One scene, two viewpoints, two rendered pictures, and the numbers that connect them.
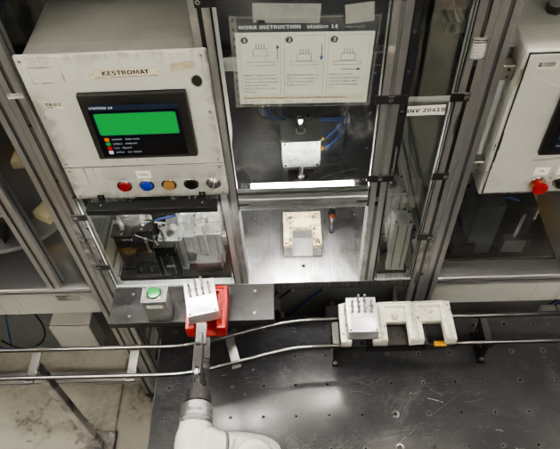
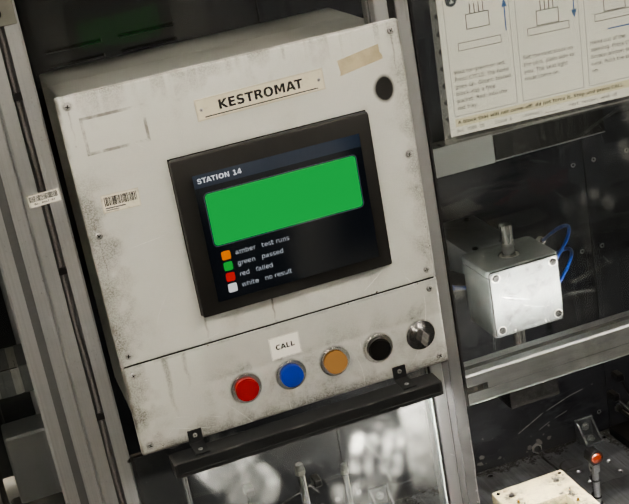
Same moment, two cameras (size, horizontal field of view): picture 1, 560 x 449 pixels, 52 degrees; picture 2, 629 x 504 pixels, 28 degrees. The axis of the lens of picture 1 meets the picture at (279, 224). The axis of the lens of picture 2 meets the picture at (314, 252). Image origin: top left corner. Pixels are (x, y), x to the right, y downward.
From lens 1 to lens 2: 0.91 m
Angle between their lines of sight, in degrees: 34
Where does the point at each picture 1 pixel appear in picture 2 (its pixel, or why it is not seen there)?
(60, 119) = (131, 234)
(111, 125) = (237, 214)
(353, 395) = not seen: outside the picture
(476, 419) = not seen: outside the picture
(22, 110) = (52, 232)
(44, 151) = (81, 338)
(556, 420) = not seen: outside the picture
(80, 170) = (157, 366)
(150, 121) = (309, 189)
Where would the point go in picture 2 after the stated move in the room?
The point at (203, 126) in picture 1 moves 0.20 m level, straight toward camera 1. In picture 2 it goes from (397, 191) to (495, 223)
